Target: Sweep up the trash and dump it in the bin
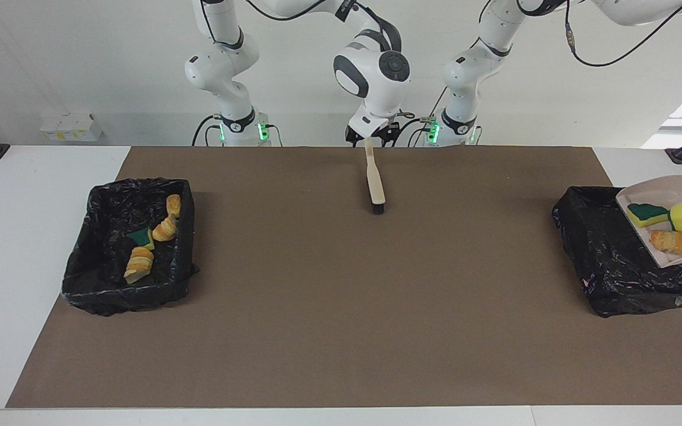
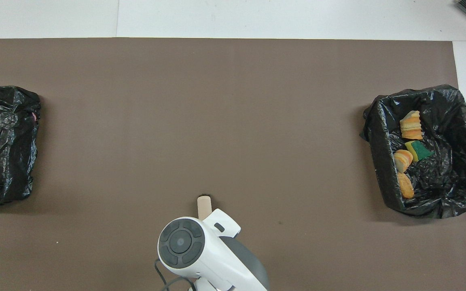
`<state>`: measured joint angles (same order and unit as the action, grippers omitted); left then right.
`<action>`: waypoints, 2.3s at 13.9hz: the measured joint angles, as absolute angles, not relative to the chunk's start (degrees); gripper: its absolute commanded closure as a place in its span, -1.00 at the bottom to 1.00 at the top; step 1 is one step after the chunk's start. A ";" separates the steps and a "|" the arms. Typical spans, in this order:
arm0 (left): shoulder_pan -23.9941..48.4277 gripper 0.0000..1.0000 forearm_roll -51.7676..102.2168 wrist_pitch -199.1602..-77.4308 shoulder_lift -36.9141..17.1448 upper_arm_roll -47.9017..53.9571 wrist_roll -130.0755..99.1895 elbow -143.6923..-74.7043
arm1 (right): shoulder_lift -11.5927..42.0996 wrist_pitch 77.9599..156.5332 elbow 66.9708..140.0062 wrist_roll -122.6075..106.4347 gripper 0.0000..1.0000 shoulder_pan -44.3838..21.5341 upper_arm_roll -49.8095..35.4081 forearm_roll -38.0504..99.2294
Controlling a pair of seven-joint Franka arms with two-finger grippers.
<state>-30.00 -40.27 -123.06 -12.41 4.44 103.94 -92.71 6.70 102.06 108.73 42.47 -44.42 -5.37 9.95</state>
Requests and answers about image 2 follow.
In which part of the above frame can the brown table mat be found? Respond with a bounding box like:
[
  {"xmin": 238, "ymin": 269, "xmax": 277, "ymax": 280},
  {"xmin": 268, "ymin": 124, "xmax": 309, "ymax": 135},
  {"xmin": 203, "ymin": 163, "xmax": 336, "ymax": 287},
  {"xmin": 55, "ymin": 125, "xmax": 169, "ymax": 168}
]
[{"xmin": 0, "ymin": 38, "xmax": 466, "ymax": 291}]

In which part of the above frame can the small yellow green sponge piece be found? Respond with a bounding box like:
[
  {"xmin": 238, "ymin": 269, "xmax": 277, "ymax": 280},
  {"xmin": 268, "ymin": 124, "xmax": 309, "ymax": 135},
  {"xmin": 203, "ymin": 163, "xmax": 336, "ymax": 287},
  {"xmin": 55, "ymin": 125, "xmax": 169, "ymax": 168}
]
[{"xmin": 404, "ymin": 140, "xmax": 434, "ymax": 162}]

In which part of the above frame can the large pale bread chunk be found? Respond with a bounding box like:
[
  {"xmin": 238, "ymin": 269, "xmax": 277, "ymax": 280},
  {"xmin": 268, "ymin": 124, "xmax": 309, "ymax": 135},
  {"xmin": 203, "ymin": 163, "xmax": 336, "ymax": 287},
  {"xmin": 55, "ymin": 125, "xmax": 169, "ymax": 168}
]
[{"xmin": 400, "ymin": 110, "xmax": 423, "ymax": 140}]

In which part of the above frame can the brown bread roll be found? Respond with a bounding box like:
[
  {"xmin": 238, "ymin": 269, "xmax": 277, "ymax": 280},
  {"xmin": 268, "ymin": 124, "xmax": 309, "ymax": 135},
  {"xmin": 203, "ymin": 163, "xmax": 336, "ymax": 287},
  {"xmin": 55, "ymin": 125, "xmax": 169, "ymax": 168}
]
[{"xmin": 397, "ymin": 173, "xmax": 415, "ymax": 199}]

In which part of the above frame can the beige hand brush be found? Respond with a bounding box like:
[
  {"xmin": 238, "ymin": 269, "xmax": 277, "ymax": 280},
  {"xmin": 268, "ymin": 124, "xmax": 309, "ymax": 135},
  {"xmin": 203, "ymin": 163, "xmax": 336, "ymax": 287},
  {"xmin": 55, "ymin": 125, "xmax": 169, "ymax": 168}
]
[{"xmin": 197, "ymin": 194, "xmax": 212, "ymax": 221}]

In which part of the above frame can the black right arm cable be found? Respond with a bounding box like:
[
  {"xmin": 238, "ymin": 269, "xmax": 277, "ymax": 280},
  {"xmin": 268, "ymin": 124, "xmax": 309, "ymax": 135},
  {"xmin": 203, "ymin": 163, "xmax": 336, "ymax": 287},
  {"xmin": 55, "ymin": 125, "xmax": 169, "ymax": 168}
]
[{"xmin": 154, "ymin": 259, "xmax": 195, "ymax": 291}]

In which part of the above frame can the small pale bread chunk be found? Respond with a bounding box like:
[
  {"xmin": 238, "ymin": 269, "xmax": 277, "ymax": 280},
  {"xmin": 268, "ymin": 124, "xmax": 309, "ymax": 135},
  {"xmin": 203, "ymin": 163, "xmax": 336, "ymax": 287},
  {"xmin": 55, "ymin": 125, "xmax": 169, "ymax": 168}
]
[{"xmin": 394, "ymin": 150, "xmax": 413, "ymax": 173}]

